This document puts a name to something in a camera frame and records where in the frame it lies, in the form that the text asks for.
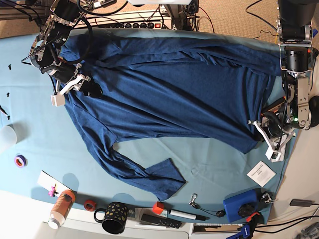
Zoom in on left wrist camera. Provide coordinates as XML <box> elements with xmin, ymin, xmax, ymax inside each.
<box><xmin>265</xmin><ymin>147</ymin><xmax>285</xmax><ymax>162</ymax></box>

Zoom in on red tape roll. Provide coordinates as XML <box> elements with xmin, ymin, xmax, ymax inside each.
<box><xmin>83</xmin><ymin>200</ymin><xmax>97</xmax><ymax>212</ymax></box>

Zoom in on blue box with knob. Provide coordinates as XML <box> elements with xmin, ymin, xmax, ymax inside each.
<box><xmin>223</xmin><ymin>189</ymin><xmax>261</xmax><ymax>223</ymax></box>

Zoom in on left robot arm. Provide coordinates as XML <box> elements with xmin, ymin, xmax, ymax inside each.
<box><xmin>257</xmin><ymin>0</ymin><xmax>319</xmax><ymax>149</ymax></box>

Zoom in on black adapter block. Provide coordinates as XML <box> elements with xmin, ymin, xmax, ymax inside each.
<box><xmin>290</xmin><ymin>199</ymin><xmax>313</xmax><ymax>207</ymax></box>

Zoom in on translucent plastic cup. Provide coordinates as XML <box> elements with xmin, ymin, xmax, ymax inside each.
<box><xmin>0</xmin><ymin>125</ymin><xmax>17</xmax><ymax>153</ymax></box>

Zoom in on orange supplement bottle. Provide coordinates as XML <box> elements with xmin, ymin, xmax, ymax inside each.
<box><xmin>48</xmin><ymin>190</ymin><xmax>75</xmax><ymax>230</ymax></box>

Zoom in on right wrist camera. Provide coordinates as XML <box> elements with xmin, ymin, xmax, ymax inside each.
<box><xmin>50</xmin><ymin>94</ymin><xmax>65</xmax><ymax>107</ymax></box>

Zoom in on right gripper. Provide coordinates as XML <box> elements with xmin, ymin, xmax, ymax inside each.
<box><xmin>74</xmin><ymin>74</ymin><xmax>103</xmax><ymax>98</ymax></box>

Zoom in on orange black clamp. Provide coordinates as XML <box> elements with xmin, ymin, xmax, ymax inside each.
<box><xmin>310</xmin><ymin>48</ymin><xmax>319</xmax><ymax>62</ymax></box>

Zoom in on dark blue t-shirt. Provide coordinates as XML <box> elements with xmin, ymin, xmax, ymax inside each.
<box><xmin>65</xmin><ymin>36</ymin><xmax>281</xmax><ymax>201</ymax></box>

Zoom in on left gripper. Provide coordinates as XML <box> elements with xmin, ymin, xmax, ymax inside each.
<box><xmin>248</xmin><ymin>120</ymin><xmax>271</xmax><ymax>143</ymax></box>

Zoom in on blue orange bottom clamp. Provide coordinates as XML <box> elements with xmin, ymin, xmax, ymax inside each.
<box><xmin>229</xmin><ymin>212</ymin><xmax>263</xmax><ymax>239</ymax></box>

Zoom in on black computer mouse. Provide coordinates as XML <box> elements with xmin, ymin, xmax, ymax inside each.
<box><xmin>309</xmin><ymin>96</ymin><xmax>319</xmax><ymax>128</ymax></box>

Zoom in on white paper card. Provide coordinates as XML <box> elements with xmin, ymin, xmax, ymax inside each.
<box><xmin>247</xmin><ymin>161</ymin><xmax>276</xmax><ymax>187</ymax></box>

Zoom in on black remote control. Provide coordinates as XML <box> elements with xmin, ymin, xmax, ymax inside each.
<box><xmin>141</xmin><ymin>214</ymin><xmax>182</xmax><ymax>229</ymax></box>

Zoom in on metal carabiner keyring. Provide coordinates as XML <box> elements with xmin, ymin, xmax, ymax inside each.
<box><xmin>260</xmin><ymin>193</ymin><xmax>276</xmax><ymax>204</ymax></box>

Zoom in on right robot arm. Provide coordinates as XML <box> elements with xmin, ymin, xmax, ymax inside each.
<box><xmin>21</xmin><ymin>0</ymin><xmax>103</xmax><ymax>98</ymax></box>

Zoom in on black mug gold dots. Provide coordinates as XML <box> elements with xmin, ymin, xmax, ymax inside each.
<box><xmin>94</xmin><ymin>202</ymin><xmax>129</xmax><ymax>235</ymax></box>

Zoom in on white power strip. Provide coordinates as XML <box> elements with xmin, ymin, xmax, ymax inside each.
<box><xmin>93</xmin><ymin>8</ymin><xmax>173</xmax><ymax>29</ymax></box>

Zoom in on pink small toy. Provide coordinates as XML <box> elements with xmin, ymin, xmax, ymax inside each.
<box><xmin>48</xmin><ymin>185</ymin><xmax>59</xmax><ymax>197</ymax></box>

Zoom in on orange black utility knife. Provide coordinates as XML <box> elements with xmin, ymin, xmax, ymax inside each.
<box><xmin>261</xmin><ymin>97</ymin><xmax>286</xmax><ymax>117</ymax></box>

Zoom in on black lanyard with clip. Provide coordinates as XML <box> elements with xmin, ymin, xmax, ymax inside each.
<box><xmin>188</xmin><ymin>193</ymin><xmax>226</xmax><ymax>219</ymax></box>

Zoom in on light blue table cloth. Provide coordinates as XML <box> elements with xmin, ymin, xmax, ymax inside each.
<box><xmin>0</xmin><ymin>29</ymin><xmax>287</xmax><ymax>212</ymax></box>

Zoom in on orange red cube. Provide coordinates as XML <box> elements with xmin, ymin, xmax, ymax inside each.
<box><xmin>152</xmin><ymin>202</ymin><xmax>164</xmax><ymax>215</ymax></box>

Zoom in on white paper sheet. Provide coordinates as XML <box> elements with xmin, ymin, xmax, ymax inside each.
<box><xmin>37</xmin><ymin>171</ymin><xmax>70</xmax><ymax>194</ymax></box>

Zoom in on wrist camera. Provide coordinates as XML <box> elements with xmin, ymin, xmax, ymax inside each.
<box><xmin>50</xmin><ymin>94</ymin><xmax>65</xmax><ymax>107</ymax></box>
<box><xmin>265</xmin><ymin>147</ymin><xmax>285</xmax><ymax>162</ymax></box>

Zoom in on purple tape roll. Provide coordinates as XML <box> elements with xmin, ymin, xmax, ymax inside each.
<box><xmin>14</xmin><ymin>155</ymin><xmax>27</xmax><ymax>168</ymax></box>

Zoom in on white marker pen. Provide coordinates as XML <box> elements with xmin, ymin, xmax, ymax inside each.
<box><xmin>168</xmin><ymin>210</ymin><xmax>206</xmax><ymax>221</ymax></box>

